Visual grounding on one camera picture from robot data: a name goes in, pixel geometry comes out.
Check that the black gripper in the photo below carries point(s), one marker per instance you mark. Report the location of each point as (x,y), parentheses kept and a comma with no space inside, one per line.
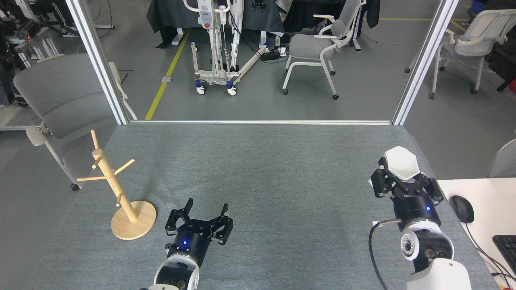
(415,209)
(189,243)

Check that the white hexagonal cup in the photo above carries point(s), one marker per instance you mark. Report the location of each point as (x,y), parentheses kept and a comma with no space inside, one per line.
(401,163)

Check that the wooden cup rack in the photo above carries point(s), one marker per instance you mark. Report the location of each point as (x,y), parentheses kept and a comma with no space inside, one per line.
(133,225)

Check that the dark equipment rack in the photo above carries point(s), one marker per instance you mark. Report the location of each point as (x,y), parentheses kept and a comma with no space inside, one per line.
(20,36)

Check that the black computer mouse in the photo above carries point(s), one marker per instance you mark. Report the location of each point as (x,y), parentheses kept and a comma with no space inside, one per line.
(461,208)

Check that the white desk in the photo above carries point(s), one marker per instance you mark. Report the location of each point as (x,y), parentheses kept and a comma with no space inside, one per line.
(492,201)

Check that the grey rounded chair back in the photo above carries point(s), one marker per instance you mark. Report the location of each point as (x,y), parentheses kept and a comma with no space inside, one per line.
(506,161)

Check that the black keyboard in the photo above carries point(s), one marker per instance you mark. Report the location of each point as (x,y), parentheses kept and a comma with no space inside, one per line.
(508,249)

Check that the metal floor plate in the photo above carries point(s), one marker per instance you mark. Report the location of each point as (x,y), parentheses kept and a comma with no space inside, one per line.
(167,79)

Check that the black power strip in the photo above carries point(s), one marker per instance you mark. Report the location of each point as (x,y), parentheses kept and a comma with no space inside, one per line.
(270,55)

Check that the white wheeled stand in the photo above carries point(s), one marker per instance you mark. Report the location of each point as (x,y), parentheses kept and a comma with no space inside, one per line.
(206,18)

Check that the black table cloth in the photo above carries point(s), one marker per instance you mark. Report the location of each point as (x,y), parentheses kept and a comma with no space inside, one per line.
(169,16)

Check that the silver table edge rail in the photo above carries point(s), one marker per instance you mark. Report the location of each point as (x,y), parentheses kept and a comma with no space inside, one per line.
(262,122)

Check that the silver frame post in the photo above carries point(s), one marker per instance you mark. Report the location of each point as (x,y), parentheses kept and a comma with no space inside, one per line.
(98,60)
(423,60)

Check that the grey office chair white frame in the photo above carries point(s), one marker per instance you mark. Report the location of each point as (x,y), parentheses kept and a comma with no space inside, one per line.
(479,36)
(310,46)

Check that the grey chair with beige frame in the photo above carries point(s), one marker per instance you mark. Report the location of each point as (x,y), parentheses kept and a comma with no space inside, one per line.
(60,92)

